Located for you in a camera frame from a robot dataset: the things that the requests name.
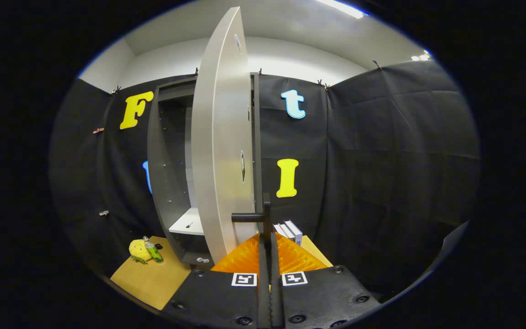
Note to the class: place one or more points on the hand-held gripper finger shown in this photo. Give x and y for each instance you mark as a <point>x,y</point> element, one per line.
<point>264,292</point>
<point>276,297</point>

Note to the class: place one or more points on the dark grey shoe cabinet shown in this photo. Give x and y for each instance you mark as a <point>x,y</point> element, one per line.
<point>165,183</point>

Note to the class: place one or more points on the green drink bottle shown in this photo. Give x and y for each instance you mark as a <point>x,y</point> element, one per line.
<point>155,252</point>

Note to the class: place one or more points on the yellow plush toy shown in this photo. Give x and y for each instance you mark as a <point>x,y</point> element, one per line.
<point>138,250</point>

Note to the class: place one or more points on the black backdrop cloth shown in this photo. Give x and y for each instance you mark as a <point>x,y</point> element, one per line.
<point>381,160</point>

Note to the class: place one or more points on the small ceiling light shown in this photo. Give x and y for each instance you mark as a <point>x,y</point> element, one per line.
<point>420,56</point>

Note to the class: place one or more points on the long ceiling light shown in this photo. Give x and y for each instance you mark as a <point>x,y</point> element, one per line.
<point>343,8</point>

